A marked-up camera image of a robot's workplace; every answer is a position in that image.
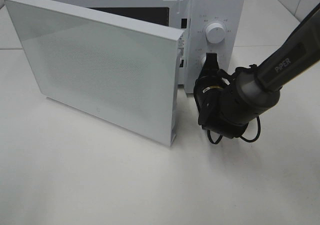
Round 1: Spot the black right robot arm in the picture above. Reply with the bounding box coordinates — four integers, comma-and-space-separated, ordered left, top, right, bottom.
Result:
193, 5, 320, 145

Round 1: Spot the white microwave door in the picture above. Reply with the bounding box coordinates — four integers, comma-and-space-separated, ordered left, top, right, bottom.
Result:
4, 0, 184, 146

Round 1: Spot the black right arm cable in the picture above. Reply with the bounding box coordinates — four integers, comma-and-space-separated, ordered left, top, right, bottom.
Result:
206, 64, 262, 145

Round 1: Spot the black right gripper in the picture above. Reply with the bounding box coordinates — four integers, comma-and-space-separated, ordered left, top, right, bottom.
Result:
193, 52, 230, 125

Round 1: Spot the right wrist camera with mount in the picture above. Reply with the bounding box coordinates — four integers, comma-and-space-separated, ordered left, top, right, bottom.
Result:
198, 101, 215, 130

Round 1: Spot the white microwave oven body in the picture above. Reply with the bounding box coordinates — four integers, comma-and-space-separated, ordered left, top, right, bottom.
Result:
5, 0, 244, 94

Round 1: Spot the white warning label sticker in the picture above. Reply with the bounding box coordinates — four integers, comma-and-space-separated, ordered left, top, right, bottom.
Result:
177, 35, 185, 61

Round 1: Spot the upper white power knob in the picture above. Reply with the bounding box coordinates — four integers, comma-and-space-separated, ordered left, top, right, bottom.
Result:
204, 21, 227, 44

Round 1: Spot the white timer knob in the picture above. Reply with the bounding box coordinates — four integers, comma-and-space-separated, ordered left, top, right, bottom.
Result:
200, 54, 207, 68

